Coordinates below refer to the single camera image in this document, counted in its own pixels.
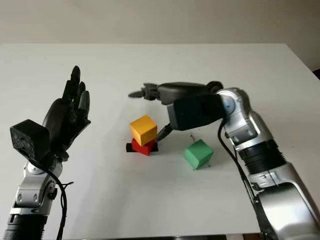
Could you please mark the dark background object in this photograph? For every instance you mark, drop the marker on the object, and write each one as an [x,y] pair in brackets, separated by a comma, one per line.
[317,74]

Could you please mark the red block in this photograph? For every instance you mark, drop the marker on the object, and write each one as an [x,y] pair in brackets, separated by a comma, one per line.
[143,148]

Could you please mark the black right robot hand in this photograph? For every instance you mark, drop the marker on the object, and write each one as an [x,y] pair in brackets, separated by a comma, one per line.
[185,90]

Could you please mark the yellow block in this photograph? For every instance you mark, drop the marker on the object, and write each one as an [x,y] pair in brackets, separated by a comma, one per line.
[143,128]

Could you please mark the green block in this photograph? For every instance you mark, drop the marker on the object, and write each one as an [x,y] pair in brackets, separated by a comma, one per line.
[198,153]

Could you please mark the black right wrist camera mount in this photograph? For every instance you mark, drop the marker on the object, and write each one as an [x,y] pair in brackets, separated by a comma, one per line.
[197,112]

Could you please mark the black tape strip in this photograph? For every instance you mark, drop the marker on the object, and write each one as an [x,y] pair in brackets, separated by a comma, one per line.
[128,147]

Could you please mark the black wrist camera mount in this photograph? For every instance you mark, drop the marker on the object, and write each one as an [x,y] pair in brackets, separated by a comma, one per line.
[197,112]
[28,140]

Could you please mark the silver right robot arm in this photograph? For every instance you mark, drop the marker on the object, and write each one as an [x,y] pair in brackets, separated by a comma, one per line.
[270,162]

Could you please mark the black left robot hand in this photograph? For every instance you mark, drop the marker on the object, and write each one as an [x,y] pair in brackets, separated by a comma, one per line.
[62,120]

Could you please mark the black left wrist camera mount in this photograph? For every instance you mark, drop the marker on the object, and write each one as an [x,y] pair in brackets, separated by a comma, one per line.
[28,140]

